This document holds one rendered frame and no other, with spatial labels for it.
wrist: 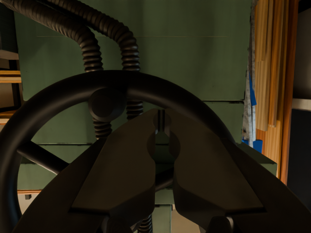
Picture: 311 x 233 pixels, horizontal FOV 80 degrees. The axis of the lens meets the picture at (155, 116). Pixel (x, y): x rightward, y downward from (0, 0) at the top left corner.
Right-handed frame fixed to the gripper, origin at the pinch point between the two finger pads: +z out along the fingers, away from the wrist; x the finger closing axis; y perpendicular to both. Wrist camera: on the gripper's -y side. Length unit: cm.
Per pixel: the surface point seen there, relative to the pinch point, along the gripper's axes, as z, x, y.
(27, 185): 16.1, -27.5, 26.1
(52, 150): 18.8, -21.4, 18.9
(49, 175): 16.9, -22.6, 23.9
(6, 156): 3.2, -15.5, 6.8
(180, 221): 159, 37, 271
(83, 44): 12.8, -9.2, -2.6
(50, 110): 5.0, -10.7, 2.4
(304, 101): 117, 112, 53
